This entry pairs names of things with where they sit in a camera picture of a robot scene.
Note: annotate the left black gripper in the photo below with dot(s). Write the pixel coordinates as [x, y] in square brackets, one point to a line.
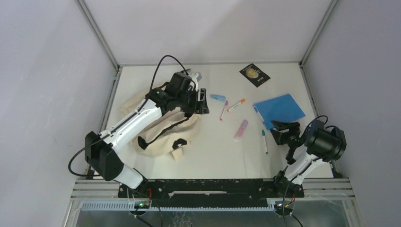
[199, 108]

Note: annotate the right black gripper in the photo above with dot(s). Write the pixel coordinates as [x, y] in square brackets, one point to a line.
[281, 136]

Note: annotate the blue notebook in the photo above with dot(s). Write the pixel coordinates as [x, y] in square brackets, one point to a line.
[282, 109]

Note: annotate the beige canvas student bag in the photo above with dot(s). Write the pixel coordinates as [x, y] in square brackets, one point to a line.
[167, 135]

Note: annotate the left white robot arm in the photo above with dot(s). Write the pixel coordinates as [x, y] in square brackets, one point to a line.
[102, 149]

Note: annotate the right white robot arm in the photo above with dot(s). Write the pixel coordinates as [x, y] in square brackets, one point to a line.
[318, 144]

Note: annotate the light blue eraser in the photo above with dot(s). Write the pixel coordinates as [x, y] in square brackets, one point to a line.
[218, 97]

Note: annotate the pink marker pen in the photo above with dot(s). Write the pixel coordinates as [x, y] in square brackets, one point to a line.
[223, 111]

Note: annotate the teal marker pen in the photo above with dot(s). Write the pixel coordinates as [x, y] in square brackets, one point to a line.
[264, 142]

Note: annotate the orange marker pen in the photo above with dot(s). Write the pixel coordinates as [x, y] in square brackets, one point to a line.
[235, 105]

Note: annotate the pink highlighter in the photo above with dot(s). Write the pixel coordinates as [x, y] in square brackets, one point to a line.
[241, 130]

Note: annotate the black booklet with gold emblem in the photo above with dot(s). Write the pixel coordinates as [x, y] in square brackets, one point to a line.
[254, 74]

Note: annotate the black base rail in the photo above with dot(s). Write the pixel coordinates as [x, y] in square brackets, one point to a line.
[211, 193]

